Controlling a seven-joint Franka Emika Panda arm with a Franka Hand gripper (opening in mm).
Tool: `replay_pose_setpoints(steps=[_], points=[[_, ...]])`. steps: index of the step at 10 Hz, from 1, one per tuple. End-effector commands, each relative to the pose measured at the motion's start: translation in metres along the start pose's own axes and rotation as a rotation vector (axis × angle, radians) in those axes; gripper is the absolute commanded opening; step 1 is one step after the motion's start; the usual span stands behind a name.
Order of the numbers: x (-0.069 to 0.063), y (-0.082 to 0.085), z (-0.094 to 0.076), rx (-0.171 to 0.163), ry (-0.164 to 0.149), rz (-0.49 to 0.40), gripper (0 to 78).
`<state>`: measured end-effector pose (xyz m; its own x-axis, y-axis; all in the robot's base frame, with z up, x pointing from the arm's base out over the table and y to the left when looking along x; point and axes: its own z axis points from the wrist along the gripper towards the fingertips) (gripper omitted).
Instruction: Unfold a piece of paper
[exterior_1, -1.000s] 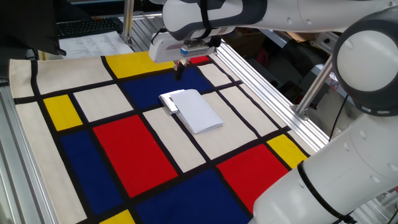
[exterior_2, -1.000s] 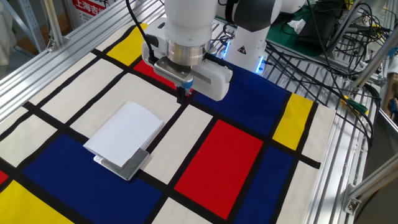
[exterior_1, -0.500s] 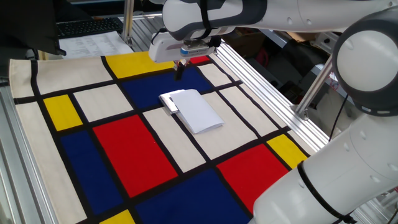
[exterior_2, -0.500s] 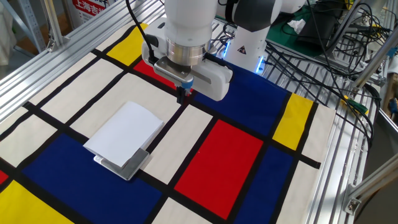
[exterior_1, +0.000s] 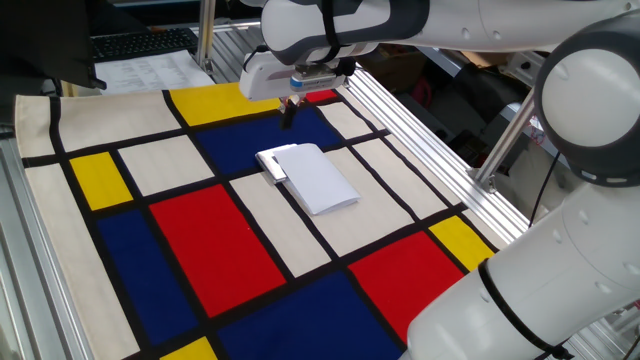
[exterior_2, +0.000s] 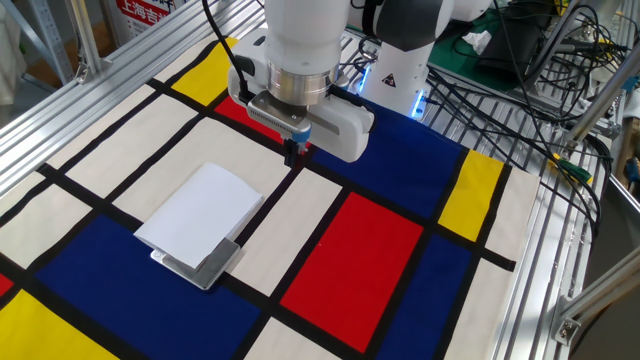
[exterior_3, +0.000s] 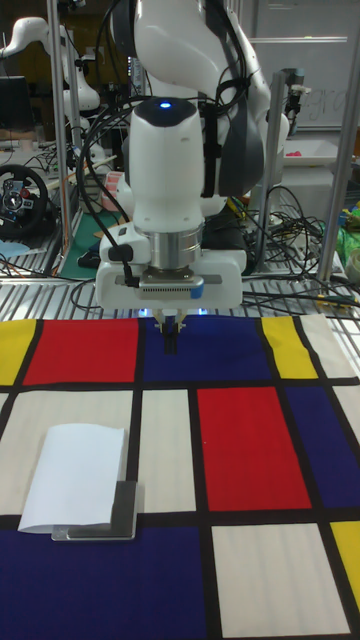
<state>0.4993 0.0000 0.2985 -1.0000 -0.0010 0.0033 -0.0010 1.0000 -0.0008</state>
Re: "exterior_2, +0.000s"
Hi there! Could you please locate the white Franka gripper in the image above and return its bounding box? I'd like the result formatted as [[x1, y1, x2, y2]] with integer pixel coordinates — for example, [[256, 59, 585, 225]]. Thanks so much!
[[228, 28, 376, 169]]

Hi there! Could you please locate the white sheet of paper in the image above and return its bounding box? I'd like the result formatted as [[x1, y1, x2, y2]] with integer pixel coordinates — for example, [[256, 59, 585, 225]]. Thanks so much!
[[133, 161, 265, 270]]

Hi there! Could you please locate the colour block patterned cloth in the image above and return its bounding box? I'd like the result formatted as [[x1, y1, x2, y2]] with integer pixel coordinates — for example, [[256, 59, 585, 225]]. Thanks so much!
[[0, 35, 542, 360]]

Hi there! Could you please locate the silver digital pocket scale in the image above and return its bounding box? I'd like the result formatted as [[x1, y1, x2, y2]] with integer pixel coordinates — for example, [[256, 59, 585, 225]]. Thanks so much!
[[150, 236, 242, 292]]

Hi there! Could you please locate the green mat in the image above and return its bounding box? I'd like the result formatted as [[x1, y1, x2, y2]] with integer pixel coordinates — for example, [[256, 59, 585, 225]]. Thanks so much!
[[428, 8, 551, 94]]

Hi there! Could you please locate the red and white sign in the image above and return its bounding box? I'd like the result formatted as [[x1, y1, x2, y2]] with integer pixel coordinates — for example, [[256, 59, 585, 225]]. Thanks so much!
[[115, 0, 174, 27]]

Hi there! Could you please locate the crumpled white tissue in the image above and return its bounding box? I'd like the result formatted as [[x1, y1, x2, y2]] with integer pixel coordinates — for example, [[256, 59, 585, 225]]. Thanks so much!
[[461, 30, 494, 56]]

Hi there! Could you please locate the black bag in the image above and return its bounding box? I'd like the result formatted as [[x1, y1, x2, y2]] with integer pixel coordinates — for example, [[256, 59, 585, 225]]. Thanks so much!
[[473, 3, 547, 85]]

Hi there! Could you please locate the grey perforated shelf strut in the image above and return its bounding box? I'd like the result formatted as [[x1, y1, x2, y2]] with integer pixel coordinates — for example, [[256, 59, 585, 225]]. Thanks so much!
[[0, 0, 76, 85]]

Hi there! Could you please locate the green and yellow connector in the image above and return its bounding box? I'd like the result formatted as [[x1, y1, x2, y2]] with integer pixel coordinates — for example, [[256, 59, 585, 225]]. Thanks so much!
[[551, 153, 594, 185]]

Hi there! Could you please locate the aluminium corner brace beam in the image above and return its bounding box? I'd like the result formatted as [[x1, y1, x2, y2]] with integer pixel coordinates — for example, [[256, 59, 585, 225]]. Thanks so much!
[[551, 244, 640, 347]]

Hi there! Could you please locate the silver gripper mounted camera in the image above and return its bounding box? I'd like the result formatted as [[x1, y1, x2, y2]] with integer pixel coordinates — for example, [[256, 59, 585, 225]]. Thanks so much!
[[246, 91, 312, 140]]

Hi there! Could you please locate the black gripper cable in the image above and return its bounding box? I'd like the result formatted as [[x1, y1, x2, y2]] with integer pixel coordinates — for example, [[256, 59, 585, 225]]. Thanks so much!
[[201, 0, 257, 105]]

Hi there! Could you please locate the aluminium side rail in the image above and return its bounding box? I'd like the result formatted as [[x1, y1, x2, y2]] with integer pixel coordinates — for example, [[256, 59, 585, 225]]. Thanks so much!
[[0, 0, 267, 197]]

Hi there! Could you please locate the black cable bundle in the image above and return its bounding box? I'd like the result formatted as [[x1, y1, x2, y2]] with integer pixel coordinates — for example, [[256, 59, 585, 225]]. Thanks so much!
[[424, 0, 632, 241]]

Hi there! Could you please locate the slanted aluminium frame post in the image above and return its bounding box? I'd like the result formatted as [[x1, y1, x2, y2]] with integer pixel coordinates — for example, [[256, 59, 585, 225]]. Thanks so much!
[[563, 53, 640, 147]]

